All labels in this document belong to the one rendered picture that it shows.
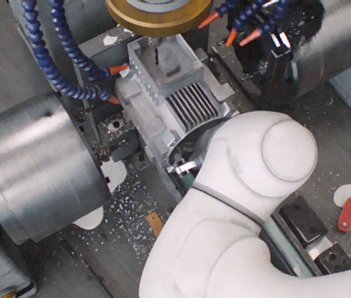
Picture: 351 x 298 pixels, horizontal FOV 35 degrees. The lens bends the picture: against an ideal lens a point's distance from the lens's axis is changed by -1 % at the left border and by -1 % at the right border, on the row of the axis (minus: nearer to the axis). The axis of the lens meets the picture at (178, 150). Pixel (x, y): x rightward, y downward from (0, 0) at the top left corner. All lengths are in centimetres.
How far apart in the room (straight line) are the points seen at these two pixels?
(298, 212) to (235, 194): 61
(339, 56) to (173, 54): 34
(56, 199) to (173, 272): 41
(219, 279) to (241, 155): 14
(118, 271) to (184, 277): 63
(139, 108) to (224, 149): 47
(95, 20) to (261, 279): 75
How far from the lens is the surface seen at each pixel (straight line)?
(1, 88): 151
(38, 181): 98
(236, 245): 62
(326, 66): 118
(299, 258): 116
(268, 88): 103
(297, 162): 63
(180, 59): 110
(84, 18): 119
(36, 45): 83
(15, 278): 116
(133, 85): 112
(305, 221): 125
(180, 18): 88
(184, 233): 65
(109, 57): 111
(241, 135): 64
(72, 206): 102
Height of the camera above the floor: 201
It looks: 64 degrees down
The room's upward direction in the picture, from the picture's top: 1 degrees counter-clockwise
